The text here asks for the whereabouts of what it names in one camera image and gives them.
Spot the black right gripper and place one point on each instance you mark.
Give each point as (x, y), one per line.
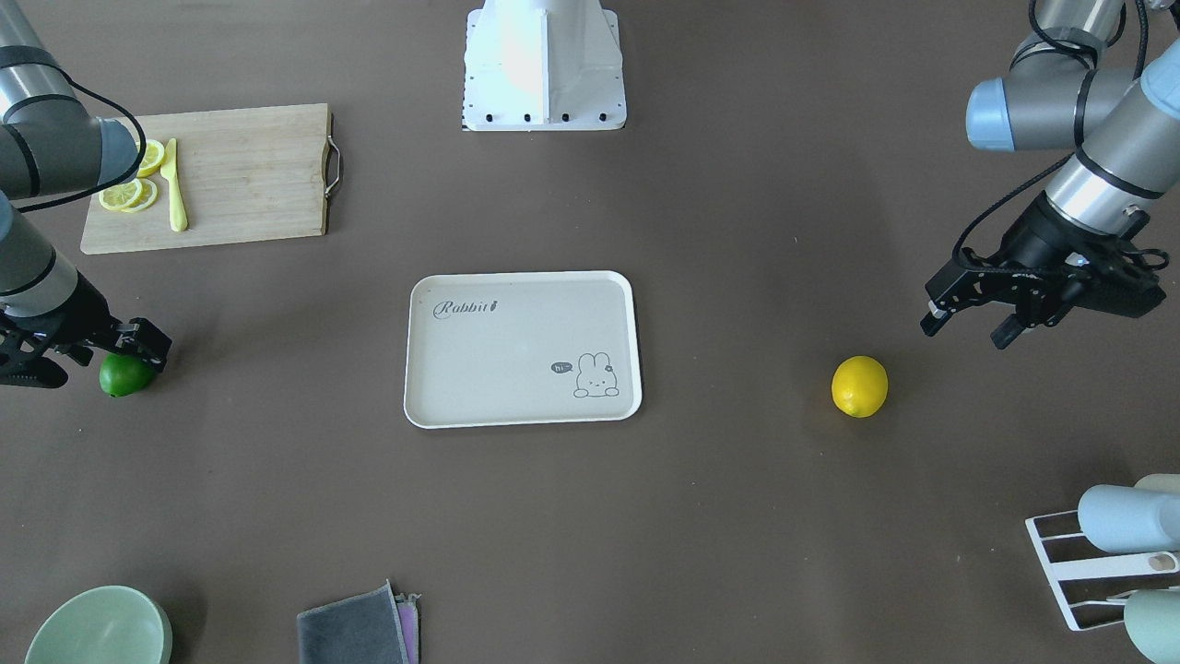
(81, 314)

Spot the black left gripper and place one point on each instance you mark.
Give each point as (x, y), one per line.
(1038, 242)

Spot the green lime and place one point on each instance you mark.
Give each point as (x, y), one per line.
(122, 376)

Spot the yellow lemon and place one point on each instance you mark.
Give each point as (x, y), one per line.
(859, 387)

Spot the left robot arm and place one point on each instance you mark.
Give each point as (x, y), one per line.
(1119, 128)

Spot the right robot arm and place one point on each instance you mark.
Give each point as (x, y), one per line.
(53, 151)

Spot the cream rabbit tray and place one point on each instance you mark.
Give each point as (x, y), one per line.
(522, 348)

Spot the lemon slice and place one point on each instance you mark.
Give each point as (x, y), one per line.
(148, 196)
(153, 157)
(119, 197)

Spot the yellow plastic knife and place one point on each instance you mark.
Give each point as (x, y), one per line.
(178, 215)

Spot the white cup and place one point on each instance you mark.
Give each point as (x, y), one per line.
(1160, 482)

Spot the light blue cup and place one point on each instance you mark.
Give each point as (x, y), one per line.
(1120, 519)

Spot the green ceramic bowl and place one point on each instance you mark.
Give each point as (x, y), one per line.
(106, 624)

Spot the pale grey-green cup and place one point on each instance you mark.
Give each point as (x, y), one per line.
(1152, 622)

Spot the grey folded cloth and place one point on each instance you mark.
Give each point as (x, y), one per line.
(381, 626)

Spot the white wire cup rack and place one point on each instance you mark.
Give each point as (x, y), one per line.
(1090, 586)

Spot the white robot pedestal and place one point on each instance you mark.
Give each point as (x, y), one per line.
(534, 66)

